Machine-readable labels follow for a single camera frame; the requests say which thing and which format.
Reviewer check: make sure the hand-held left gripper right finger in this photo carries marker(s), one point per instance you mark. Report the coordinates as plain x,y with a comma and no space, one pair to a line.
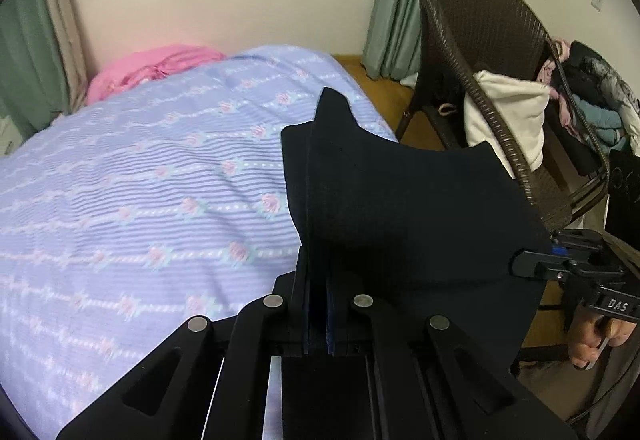
345,320

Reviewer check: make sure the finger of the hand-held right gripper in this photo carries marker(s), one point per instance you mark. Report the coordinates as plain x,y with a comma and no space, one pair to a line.
530,266
560,251

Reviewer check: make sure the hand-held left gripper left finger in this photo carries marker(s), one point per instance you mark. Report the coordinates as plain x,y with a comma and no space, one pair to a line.
300,310

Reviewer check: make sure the black pants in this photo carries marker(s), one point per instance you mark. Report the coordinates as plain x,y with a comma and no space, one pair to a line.
400,220

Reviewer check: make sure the person's right hand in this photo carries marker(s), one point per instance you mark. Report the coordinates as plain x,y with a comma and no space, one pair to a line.
587,342

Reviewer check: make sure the person's leg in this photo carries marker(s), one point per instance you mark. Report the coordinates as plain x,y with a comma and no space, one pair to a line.
620,395

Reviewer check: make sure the teal garment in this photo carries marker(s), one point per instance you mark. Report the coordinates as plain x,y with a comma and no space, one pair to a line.
602,124

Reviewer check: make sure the white cloth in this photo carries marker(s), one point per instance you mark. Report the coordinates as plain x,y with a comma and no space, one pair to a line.
510,114

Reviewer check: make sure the grey patterned garment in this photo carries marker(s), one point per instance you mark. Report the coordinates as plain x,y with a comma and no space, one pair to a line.
615,84

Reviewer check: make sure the pink garment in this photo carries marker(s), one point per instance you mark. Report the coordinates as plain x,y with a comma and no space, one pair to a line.
550,69

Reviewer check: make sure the bed with purple floral sheet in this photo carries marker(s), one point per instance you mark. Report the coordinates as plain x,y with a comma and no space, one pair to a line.
150,195

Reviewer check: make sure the brown wicker chair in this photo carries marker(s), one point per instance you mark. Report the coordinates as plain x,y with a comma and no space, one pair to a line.
480,19

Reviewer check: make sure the pink blanket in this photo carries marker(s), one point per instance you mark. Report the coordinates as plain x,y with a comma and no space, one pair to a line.
150,67

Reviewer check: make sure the white nightstand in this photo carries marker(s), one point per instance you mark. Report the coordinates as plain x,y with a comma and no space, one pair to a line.
6,139

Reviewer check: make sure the beige curtain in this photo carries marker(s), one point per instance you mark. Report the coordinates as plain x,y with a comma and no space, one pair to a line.
65,29

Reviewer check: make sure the white wall socket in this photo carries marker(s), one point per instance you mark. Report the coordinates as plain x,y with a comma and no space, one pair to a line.
597,2

